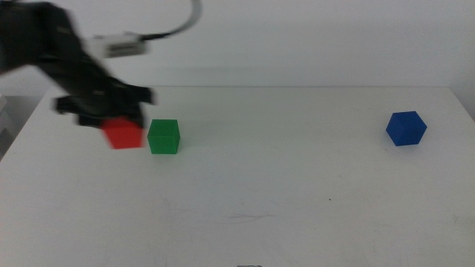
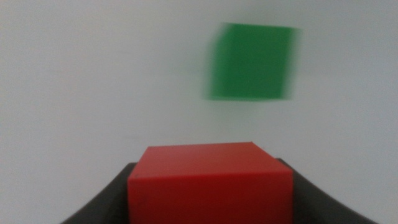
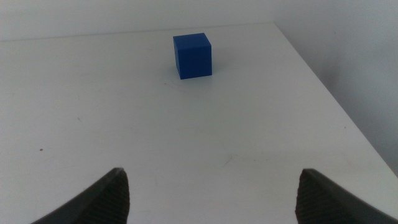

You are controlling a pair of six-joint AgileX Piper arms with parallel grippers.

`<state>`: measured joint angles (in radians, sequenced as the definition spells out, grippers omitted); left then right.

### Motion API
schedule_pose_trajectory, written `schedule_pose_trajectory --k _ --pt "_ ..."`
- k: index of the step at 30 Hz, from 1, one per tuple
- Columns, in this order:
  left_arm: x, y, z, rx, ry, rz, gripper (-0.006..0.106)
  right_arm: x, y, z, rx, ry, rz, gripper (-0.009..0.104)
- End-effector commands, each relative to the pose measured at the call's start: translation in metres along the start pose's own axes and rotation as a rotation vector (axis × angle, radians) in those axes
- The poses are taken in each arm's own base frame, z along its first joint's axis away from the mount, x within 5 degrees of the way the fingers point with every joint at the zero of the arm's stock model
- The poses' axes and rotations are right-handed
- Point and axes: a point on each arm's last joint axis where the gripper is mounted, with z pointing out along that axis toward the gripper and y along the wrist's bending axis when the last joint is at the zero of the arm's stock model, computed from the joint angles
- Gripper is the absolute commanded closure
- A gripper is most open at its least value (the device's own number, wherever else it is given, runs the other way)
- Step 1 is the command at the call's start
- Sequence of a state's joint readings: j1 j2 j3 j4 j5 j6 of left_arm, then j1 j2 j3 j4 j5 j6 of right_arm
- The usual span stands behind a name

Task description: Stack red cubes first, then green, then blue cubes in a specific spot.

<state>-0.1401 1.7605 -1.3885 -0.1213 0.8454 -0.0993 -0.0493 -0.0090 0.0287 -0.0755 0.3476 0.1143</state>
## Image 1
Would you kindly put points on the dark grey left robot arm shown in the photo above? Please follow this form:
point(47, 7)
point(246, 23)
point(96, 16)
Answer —
point(41, 41)

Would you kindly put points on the blue cube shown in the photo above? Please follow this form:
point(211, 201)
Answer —
point(406, 128)

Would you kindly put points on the green cube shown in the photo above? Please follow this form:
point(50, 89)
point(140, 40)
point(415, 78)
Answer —
point(164, 137)

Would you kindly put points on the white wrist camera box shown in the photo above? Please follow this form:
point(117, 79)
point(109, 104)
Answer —
point(118, 45)

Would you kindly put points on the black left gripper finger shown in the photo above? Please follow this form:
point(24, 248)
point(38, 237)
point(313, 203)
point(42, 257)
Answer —
point(89, 120)
point(136, 116)

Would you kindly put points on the red cube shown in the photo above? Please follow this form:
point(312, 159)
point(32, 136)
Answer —
point(124, 135)

